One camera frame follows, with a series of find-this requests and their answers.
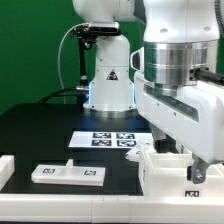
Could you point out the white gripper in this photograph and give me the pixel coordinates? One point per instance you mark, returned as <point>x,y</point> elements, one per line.
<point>194,118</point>

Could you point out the white cabinet body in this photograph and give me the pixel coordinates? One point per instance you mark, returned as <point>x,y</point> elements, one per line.
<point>165,175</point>

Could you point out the white door panel with handle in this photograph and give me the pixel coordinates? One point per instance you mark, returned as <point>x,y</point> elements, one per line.
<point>68,174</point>

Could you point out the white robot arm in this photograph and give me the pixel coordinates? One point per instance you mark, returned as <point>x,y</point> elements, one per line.
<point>177,87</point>

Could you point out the small white flat panel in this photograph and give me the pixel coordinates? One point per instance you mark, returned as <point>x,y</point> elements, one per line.
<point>133,155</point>

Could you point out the white marker base sheet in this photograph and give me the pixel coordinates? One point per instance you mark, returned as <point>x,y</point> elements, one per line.
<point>86,139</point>

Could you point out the white left fence block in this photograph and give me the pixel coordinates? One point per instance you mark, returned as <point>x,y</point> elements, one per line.
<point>7,168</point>

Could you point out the white front fence rail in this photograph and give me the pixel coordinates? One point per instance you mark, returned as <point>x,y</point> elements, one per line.
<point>110,209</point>

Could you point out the black camera on stand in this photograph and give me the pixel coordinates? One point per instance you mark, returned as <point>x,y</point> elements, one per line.
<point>87,34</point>

